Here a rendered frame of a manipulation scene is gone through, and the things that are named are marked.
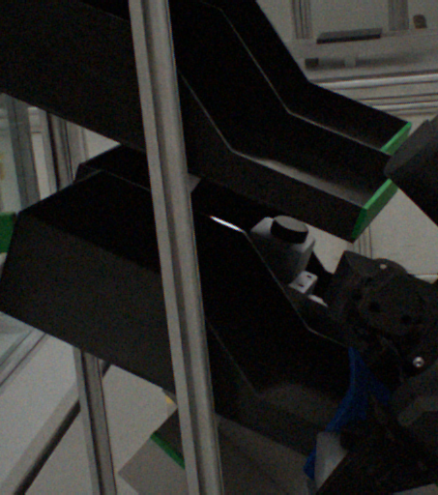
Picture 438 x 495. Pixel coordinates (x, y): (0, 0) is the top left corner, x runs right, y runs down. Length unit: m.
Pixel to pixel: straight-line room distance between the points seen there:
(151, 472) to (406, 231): 3.91
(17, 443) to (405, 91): 3.03
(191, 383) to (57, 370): 1.28
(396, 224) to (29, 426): 3.03
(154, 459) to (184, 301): 0.13
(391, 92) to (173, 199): 3.88
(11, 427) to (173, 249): 1.13
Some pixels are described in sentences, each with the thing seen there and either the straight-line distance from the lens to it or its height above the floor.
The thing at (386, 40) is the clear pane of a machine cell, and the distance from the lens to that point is 4.62.
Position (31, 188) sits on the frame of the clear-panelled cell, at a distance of 2.21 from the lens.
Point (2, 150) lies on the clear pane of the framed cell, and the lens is 2.12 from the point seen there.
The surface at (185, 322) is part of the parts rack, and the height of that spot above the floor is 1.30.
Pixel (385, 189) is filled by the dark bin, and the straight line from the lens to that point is 0.81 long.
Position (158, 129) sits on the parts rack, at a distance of 0.77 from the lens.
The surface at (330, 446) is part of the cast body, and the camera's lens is 0.73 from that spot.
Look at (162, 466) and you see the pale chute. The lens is 0.87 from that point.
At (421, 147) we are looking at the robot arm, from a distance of 0.68.
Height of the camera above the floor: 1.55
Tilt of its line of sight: 15 degrees down
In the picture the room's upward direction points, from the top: 6 degrees counter-clockwise
